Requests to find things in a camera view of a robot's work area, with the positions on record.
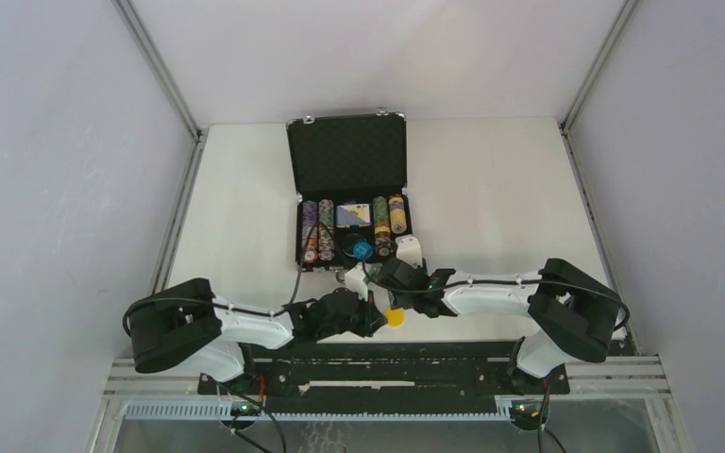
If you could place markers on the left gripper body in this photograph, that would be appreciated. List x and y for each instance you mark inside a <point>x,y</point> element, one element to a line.
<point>359,322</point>

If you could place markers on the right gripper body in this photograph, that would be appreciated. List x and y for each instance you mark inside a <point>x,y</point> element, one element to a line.
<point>401,302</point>

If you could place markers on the yellow round button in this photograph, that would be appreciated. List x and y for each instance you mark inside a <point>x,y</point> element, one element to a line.
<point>394,317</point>

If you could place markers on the blue round button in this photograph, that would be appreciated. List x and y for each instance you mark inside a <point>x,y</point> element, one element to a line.
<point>362,251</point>

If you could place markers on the red five poker chip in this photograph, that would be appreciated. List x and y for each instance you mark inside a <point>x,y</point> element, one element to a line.
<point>310,256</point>

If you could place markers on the yellow chip stack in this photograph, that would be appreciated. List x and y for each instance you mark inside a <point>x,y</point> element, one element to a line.
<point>397,214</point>

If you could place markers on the playing card deck box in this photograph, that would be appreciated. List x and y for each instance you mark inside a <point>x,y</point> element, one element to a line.
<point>353,215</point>

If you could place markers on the shrink-wrapped blue chip stack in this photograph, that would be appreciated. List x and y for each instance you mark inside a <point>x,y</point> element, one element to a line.
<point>309,239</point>

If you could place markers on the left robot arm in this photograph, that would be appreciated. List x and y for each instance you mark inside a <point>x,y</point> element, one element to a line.
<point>191,327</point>

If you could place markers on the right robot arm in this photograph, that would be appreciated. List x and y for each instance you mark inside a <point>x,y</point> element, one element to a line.
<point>576,316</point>

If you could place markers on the black aluminium poker case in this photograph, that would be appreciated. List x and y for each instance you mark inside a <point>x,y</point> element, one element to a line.
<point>349,160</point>

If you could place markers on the left circuit board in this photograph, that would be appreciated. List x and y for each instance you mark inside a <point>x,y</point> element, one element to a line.
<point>245,409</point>

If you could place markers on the circuit board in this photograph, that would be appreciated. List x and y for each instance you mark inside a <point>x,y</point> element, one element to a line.
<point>245,409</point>
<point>529,409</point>

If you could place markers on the right circuit board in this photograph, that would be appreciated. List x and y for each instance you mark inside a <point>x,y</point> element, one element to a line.
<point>529,409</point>

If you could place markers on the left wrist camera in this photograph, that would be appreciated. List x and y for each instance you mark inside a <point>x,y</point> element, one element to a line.
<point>356,281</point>

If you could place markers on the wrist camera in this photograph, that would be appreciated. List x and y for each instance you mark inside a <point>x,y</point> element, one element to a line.
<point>356,281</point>
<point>408,250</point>

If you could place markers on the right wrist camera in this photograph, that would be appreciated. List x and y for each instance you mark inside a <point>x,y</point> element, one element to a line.
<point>408,250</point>

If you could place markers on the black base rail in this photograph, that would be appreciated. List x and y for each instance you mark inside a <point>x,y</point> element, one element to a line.
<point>390,378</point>

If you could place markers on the left aluminium frame post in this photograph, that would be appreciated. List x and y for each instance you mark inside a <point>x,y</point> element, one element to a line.
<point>109,416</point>

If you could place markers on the aluminium frame post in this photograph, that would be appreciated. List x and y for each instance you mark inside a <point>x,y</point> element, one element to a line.
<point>664,417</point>
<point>109,416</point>

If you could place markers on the right aluminium frame post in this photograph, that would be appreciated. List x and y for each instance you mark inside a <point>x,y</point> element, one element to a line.
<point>664,417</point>

